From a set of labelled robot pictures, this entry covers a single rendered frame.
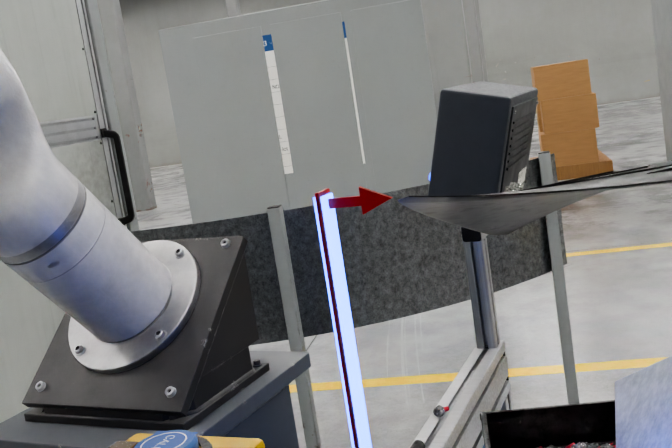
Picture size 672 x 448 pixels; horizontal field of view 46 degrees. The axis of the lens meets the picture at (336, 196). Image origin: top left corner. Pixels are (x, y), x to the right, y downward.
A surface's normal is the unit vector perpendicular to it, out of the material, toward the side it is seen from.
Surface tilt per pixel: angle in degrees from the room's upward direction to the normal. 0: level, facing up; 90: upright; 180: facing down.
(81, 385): 42
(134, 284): 99
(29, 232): 114
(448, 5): 90
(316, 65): 90
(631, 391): 56
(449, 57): 90
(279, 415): 90
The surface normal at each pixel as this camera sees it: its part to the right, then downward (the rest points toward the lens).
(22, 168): 0.04, -0.35
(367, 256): 0.19, 0.10
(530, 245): 0.57, 0.02
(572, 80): -0.17, 0.15
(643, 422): -0.88, -0.41
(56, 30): 0.91, -0.08
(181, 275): -0.41, -0.61
